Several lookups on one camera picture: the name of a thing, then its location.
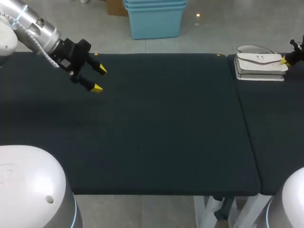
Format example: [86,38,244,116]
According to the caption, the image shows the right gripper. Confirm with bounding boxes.
[280,34,304,67]

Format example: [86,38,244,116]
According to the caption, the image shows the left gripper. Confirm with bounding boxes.
[50,38,108,94]

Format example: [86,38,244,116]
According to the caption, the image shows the white handbag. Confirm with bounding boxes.
[234,44,289,82]

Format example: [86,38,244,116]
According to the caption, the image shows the brown cardboard box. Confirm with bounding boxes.
[106,0,129,17]

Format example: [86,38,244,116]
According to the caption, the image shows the blue plastic bin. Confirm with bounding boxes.
[123,1,187,8]
[124,5,187,40]

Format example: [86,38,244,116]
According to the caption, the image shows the white cable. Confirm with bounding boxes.
[0,11,60,70]

